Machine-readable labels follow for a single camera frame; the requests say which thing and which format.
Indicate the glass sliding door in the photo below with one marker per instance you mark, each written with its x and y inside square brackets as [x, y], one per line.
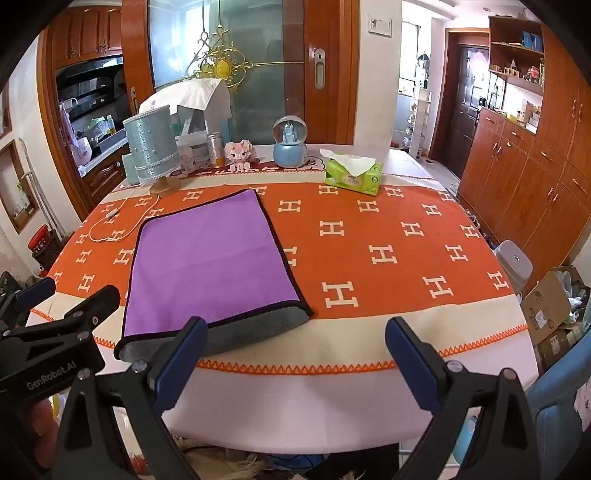
[258, 55]

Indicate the wooden picture frame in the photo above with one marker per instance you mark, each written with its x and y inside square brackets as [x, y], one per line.
[18, 189]

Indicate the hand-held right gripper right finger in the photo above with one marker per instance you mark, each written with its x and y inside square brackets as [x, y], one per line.
[412, 364]

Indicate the orange patterned tablecloth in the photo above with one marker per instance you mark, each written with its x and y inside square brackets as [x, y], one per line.
[392, 258]

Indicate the wooden kitchen cabinet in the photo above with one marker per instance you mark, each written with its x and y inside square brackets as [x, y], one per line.
[87, 34]

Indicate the white lidded bin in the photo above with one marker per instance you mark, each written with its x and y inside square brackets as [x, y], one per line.
[512, 265]

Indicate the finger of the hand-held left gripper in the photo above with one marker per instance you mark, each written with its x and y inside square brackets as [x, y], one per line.
[33, 290]
[94, 305]

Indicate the dark entrance door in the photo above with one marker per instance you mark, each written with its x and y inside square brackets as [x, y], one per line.
[464, 106]

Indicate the blue chair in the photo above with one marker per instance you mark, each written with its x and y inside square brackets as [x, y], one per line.
[561, 397]

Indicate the white wall switch panel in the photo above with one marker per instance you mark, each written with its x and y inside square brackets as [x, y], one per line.
[379, 25]

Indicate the white cloth cover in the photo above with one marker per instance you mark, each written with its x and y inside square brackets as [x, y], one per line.
[191, 94]

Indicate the cardboard box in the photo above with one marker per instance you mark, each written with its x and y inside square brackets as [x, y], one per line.
[547, 304]

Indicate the table lamp with teal shade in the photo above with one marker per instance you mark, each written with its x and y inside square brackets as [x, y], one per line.
[150, 143]

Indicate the pink block flower toy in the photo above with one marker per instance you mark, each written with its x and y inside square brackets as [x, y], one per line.
[241, 154]

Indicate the wooden wall cabinet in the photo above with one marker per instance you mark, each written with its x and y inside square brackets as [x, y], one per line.
[521, 184]

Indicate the blue snow globe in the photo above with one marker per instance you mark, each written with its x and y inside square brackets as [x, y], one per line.
[290, 147]

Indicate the white storage rack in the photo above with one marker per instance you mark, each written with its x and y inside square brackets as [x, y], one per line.
[421, 120]

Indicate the purple towel with grey back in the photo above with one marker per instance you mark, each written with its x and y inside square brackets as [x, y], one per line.
[207, 258]

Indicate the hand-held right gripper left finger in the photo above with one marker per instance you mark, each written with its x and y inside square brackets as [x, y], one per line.
[179, 365]

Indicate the teal jar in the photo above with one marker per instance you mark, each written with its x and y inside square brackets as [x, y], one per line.
[130, 170]

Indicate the green tissue box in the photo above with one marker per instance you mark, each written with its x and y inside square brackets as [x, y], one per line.
[353, 177]

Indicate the red basket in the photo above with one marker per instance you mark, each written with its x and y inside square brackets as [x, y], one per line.
[42, 244]

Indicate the metal can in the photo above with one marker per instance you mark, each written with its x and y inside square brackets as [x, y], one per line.
[215, 150]

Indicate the person's left hand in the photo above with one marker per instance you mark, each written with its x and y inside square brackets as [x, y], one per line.
[44, 419]

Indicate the gold door ornament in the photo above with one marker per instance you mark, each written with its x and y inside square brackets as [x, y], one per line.
[224, 67]

